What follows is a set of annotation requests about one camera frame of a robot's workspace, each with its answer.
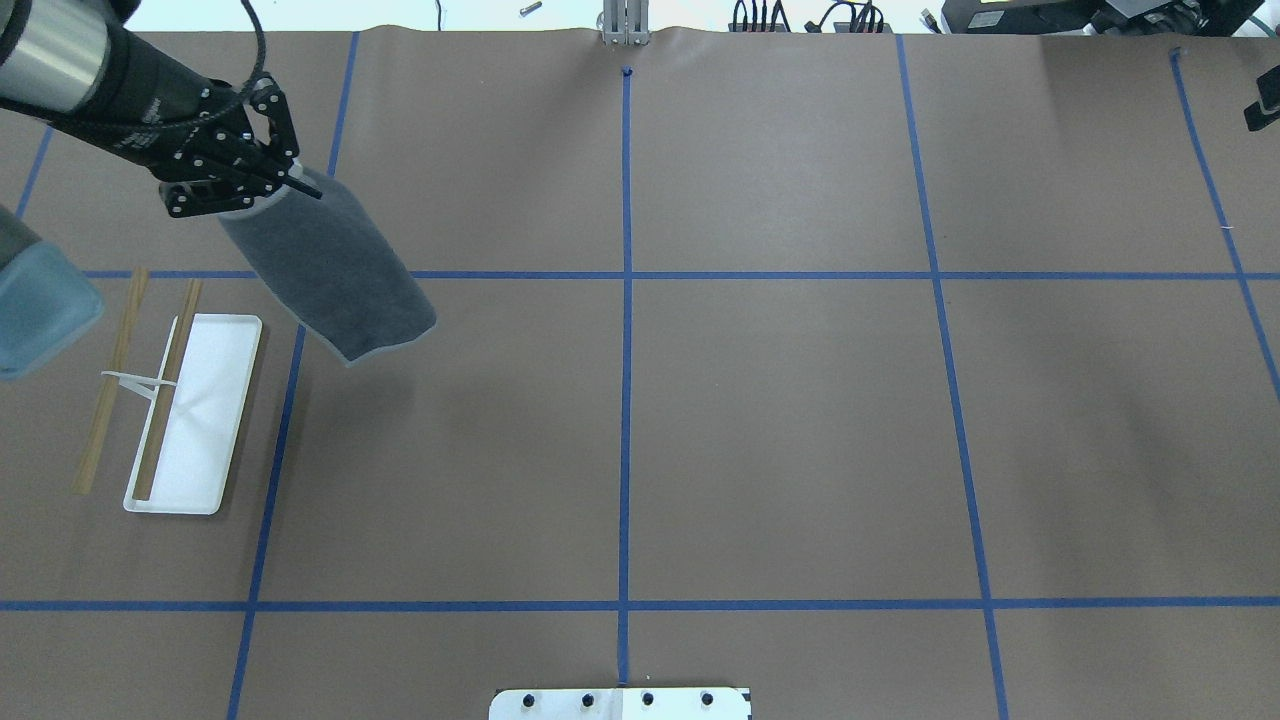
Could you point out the aluminium frame post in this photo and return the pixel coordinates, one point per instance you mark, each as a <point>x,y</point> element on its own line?
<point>625,23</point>

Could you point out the long blue tape strip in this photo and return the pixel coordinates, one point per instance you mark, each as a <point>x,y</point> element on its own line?
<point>283,428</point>

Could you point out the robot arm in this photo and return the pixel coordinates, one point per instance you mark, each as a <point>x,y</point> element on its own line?
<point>74,66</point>

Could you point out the white rack stand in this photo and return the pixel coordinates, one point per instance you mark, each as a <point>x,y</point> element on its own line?
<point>145,387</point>

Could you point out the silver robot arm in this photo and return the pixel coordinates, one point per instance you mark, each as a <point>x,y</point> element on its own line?
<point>46,302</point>

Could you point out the crossing blue tape strip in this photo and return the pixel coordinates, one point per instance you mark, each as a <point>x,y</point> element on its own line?
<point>626,384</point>

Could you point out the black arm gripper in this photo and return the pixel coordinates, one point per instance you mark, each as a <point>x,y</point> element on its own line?
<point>150,82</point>

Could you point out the dark grey towel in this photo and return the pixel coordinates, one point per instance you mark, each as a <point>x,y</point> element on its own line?
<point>329,265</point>

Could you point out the white towel rack tray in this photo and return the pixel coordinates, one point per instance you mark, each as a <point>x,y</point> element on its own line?
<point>206,419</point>

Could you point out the wooden rack bar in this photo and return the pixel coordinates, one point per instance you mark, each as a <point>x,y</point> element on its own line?
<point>165,392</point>
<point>90,458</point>

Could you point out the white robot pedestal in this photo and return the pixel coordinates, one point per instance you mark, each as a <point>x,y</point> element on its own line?
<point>696,702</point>

